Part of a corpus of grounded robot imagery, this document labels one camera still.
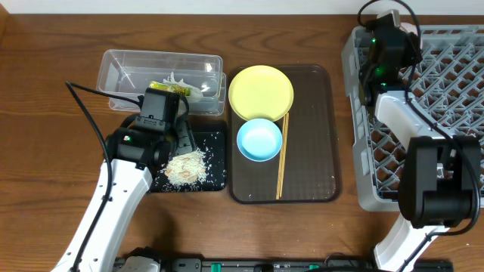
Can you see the white plastic bag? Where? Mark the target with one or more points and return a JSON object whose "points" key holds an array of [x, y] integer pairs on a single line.
{"points": [[192, 93]]}

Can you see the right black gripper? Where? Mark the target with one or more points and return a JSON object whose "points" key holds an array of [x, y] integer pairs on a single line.
{"points": [[411, 49]]}

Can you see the clear plastic waste bin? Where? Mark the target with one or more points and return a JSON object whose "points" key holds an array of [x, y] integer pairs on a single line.
{"points": [[128, 73]]}

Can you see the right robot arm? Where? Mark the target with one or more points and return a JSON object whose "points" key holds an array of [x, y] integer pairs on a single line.
{"points": [[438, 192]]}

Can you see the pink shallow bowl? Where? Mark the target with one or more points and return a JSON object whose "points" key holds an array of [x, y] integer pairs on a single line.
{"points": [[408, 28]]}

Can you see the light blue bowl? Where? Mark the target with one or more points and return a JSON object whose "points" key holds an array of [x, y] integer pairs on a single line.
{"points": [[259, 140]]}

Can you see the rice food waste pile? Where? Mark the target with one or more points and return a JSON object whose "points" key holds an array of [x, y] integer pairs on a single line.
{"points": [[187, 170]]}

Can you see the black waste tray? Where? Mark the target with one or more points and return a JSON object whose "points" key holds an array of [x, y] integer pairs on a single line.
{"points": [[215, 166]]}

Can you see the grey dishwasher rack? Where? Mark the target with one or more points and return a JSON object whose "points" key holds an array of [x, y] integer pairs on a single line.
{"points": [[448, 84]]}

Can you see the right wooden chopstick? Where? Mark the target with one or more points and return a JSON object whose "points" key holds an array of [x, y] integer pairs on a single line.
{"points": [[283, 155]]}

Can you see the yellow round plate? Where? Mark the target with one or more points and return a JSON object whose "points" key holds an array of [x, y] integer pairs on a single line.
{"points": [[261, 92]]}

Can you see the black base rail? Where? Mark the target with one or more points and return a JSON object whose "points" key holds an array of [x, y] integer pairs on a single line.
{"points": [[148, 259]]}

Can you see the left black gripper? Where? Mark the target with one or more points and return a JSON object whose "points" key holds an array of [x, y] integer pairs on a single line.
{"points": [[185, 137]]}

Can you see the yellow green snack wrapper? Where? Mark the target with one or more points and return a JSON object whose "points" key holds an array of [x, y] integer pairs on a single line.
{"points": [[174, 88]]}

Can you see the brown serving tray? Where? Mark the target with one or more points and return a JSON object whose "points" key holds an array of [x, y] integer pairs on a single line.
{"points": [[312, 167]]}

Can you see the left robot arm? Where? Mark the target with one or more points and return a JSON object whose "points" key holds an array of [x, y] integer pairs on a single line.
{"points": [[133, 154]]}

